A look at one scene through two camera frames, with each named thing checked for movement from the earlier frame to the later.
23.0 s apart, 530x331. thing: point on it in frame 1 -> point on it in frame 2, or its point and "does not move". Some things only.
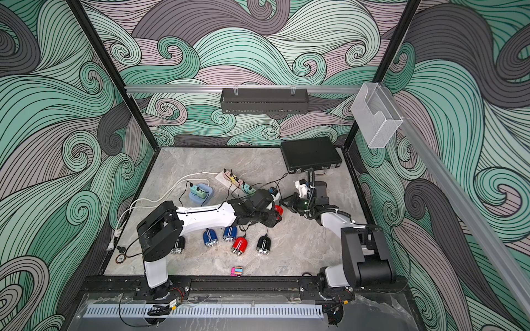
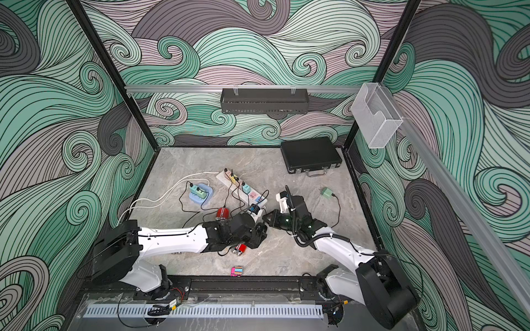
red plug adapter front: (239, 245) does not move
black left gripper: (272, 221) -> (255, 237)
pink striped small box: (237, 271) does not move
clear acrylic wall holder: (376, 115) does not move
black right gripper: (294, 198) -> (276, 215)
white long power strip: (230, 181) does not move
